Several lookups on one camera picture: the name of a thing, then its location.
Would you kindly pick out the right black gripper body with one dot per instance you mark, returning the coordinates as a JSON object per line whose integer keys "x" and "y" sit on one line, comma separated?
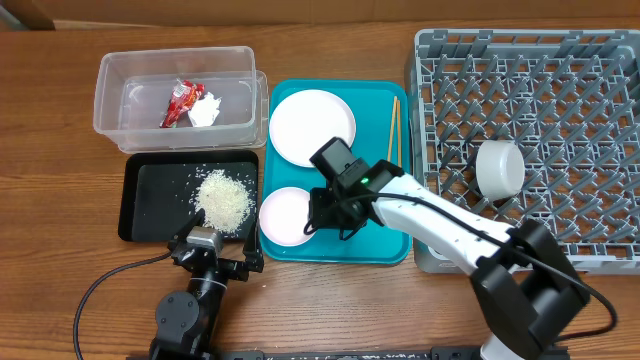
{"x": 341, "y": 213}

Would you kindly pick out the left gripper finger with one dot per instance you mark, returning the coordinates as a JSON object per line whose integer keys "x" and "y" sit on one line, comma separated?
{"x": 196, "y": 221}
{"x": 252, "y": 249}

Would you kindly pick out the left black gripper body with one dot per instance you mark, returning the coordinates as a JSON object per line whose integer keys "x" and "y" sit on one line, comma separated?
{"x": 233, "y": 268}

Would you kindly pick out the pink small bowl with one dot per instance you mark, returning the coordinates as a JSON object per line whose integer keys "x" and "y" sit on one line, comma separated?
{"x": 283, "y": 216}

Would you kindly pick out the white plate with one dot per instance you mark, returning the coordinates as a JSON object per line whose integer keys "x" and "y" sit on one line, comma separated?
{"x": 306, "y": 120}

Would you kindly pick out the white tissue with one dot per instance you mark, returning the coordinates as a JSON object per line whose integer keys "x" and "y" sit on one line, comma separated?
{"x": 205, "y": 111}

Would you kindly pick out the wooden chopstick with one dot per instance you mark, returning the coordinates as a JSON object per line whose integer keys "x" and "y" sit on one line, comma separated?
{"x": 399, "y": 132}
{"x": 392, "y": 129}

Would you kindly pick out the red snack wrapper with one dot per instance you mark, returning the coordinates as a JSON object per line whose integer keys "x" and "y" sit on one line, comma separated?
{"x": 183, "y": 97}

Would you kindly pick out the grey bowl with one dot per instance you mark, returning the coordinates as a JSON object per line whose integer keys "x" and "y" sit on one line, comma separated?
{"x": 499, "y": 170}

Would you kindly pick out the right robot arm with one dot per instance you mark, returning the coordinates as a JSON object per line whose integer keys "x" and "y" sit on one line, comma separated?
{"x": 526, "y": 287}

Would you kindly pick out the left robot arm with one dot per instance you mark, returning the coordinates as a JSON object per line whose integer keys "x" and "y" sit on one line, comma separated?
{"x": 186, "y": 319}

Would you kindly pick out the grey dishwasher rack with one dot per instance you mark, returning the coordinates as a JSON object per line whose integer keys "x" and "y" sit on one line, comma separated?
{"x": 569, "y": 99}

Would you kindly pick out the pile of rice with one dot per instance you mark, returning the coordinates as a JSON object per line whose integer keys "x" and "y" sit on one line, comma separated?
{"x": 226, "y": 202}

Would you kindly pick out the black tray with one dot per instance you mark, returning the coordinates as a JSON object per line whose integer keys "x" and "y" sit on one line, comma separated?
{"x": 160, "y": 189}

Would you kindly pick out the clear plastic bin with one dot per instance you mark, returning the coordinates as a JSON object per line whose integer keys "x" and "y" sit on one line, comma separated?
{"x": 134, "y": 88}

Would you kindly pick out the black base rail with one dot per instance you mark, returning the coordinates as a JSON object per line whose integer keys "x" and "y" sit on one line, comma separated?
{"x": 434, "y": 353}

